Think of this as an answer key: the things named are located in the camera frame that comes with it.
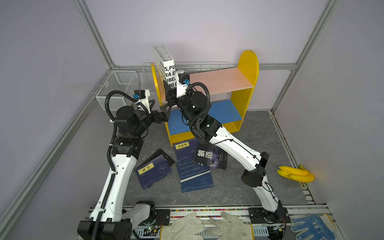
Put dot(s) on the black wolf cover book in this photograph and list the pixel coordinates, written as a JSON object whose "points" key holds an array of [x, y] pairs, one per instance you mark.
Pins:
{"points": [[211, 156]]}

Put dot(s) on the blue book yellow label top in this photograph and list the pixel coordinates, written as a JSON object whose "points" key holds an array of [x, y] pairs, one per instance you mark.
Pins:
{"points": [[185, 150]]}

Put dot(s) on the blue book with barcode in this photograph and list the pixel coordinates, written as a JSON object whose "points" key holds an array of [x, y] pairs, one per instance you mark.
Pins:
{"points": [[188, 170]]}

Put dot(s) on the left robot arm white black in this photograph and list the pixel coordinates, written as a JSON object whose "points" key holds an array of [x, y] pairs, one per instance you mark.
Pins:
{"points": [[131, 117]]}

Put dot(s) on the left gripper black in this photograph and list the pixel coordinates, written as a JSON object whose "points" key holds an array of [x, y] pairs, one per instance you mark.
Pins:
{"points": [[157, 119]]}

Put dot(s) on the yellow shelf pink blue boards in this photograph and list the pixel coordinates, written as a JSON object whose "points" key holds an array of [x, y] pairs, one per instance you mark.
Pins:
{"points": [[239, 81]]}

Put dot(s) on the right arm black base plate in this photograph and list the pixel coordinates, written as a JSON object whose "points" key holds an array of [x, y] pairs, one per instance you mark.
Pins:
{"points": [[262, 216]]}

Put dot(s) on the blue bottom book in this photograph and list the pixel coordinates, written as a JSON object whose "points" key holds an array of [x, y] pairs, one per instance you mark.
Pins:
{"points": [[199, 183]]}

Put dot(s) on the white work glove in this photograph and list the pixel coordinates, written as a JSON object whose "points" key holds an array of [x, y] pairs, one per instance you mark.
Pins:
{"points": [[231, 229], [186, 228]]}

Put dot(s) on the yellow bananas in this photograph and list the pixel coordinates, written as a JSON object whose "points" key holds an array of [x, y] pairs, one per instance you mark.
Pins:
{"points": [[296, 174]]}

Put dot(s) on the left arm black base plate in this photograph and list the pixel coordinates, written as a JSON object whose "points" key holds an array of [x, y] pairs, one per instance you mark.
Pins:
{"points": [[162, 217]]}

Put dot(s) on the dark blue book left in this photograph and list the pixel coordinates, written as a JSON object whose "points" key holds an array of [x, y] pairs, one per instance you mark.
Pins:
{"points": [[153, 172]]}

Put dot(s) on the white work glove centre right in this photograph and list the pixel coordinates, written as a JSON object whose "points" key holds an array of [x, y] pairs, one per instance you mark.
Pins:
{"points": [[231, 229]]}

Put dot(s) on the blue dotted glove right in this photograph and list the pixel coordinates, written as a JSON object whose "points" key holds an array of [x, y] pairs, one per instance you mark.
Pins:
{"points": [[314, 227]]}

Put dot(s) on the white work glove centre left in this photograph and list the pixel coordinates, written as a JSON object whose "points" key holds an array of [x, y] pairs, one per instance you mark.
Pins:
{"points": [[186, 228]]}

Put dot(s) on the white wire rack rear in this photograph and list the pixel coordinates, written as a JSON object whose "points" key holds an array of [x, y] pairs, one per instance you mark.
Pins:
{"points": [[147, 80]]}

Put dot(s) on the white book black lettering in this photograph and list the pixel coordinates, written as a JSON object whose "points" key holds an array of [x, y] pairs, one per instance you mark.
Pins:
{"points": [[166, 65]]}

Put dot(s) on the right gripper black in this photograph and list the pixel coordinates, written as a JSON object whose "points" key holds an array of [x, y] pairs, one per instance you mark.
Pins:
{"points": [[174, 96]]}

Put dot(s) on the white mesh basket left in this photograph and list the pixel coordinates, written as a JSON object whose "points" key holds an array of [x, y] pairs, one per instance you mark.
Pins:
{"points": [[125, 81]]}

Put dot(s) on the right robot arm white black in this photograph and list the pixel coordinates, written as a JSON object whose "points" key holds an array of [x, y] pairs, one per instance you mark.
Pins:
{"points": [[194, 102]]}

